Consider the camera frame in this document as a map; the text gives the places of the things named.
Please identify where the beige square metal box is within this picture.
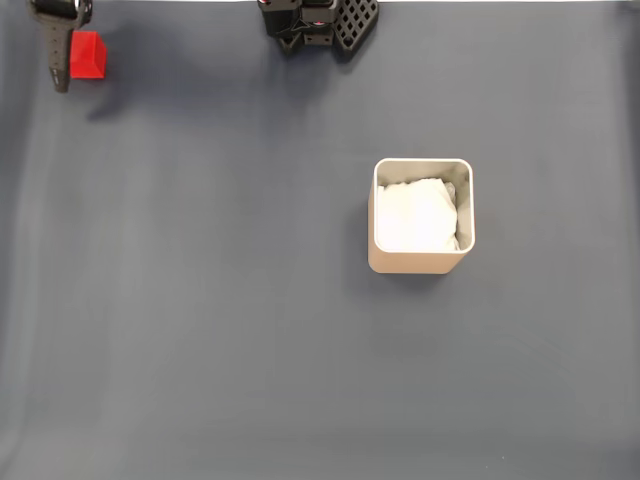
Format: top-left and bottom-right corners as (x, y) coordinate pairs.
(367, 157), (476, 275)

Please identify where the red cube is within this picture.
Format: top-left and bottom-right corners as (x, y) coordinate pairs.
(68, 30), (108, 81)

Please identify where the blue table mat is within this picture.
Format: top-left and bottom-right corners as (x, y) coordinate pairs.
(0, 2), (640, 480)

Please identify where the white crumpled tissue paper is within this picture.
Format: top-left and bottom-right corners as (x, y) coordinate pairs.
(377, 177), (461, 253)

